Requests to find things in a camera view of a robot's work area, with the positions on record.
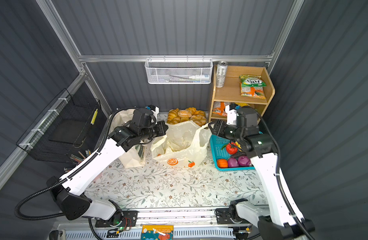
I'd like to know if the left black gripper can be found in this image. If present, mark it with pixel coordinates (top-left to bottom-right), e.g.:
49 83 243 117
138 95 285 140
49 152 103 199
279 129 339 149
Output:
139 120 168 142

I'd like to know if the cream canvas tote bag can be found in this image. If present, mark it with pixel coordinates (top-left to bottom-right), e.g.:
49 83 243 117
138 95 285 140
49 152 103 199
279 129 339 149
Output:
109 109 146 169

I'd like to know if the yellow translucent plastic bag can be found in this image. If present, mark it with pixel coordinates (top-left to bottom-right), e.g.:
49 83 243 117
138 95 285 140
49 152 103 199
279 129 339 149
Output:
151 121 212 168

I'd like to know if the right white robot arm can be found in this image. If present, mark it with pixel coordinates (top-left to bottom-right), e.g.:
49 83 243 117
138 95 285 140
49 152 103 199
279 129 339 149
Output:
209 104 315 240

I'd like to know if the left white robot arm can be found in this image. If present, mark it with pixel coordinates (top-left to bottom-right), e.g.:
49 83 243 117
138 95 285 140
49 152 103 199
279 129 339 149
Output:
52 105 168 226

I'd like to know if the red toy tomato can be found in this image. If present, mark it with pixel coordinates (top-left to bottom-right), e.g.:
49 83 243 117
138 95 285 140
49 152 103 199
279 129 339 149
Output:
226 143 239 155

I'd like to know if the purple toy onion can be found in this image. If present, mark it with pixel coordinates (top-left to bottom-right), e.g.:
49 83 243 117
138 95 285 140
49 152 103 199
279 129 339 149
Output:
238 156 251 167

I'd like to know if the croissant bread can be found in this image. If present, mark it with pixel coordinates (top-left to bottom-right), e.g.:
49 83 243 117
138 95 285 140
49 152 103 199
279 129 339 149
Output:
167 109 179 120

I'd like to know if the teal plastic basket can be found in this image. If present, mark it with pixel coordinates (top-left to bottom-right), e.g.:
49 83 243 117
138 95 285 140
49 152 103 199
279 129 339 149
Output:
210 135 256 172

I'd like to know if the orange toy pumpkin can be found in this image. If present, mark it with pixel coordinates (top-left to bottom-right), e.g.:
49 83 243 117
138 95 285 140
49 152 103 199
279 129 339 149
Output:
217 159 229 169

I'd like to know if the orange red snack packet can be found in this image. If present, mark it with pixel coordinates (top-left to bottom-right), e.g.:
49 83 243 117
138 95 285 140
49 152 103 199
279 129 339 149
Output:
212 101 231 117

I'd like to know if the sugared round bun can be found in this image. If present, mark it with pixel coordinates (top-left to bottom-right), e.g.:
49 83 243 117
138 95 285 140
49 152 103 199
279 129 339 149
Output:
178 110 192 118

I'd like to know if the wooden shelf unit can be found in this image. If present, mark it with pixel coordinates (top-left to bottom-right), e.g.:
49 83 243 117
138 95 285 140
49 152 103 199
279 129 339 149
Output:
208 65 276 121

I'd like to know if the orange snack bag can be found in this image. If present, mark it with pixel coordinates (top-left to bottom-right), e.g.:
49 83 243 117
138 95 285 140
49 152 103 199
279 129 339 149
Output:
241 84 266 99

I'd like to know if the green snack bag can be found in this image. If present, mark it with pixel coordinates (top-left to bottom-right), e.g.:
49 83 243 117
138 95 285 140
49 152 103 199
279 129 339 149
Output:
240 75 267 87

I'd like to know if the toothpaste tube in basket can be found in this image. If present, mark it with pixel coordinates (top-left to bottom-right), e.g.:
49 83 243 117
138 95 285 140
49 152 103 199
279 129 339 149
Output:
170 75 211 82

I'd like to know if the rear silver drink can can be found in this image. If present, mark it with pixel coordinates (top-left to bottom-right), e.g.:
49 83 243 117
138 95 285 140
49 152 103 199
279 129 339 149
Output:
216 61 228 88

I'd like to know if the bundle of pencils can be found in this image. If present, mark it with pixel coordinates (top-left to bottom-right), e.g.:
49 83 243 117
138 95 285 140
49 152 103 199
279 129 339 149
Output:
64 149 92 173

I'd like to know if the colourful box at front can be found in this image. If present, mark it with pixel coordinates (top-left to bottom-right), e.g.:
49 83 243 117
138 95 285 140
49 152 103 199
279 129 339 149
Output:
141 225 174 240

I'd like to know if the white wire wall basket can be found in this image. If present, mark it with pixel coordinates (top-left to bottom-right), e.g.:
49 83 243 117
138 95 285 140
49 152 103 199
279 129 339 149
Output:
145 59 214 85

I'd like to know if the black wire wall basket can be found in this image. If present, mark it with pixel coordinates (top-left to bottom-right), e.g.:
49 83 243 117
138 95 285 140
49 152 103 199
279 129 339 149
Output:
16 89 106 163

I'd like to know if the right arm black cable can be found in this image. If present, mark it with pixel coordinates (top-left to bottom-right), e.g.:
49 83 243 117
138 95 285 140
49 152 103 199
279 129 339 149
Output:
255 112 316 240

